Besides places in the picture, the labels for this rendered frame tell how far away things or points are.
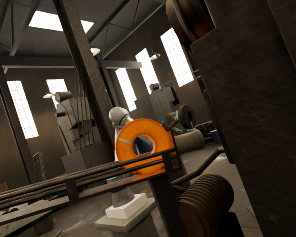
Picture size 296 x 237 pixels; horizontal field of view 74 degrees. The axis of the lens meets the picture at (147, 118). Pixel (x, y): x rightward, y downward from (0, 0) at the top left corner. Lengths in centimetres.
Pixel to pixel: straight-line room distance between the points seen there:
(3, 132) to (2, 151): 98
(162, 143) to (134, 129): 9
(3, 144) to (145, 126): 1213
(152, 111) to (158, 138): 384
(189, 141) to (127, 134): 18
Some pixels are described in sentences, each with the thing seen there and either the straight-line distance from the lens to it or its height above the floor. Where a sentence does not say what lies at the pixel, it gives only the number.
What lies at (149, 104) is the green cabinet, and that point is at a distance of 442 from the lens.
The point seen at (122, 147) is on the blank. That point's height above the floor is 72.
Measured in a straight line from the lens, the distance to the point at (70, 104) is 613.
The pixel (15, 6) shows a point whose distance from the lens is 1115.
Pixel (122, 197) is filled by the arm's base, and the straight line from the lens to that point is 133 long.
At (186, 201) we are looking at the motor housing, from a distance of 58.
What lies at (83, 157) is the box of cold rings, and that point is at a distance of 366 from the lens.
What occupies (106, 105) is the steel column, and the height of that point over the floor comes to 145.
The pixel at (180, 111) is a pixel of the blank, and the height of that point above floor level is 78.
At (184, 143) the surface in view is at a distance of 57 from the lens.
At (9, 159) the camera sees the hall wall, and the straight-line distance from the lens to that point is 1248.
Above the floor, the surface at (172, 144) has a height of 68.
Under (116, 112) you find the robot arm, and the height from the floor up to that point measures 92.
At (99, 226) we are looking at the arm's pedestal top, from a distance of 144.
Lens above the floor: 74
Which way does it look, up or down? 3 degrees up
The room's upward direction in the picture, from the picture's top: 20 degrees counter-clockwise
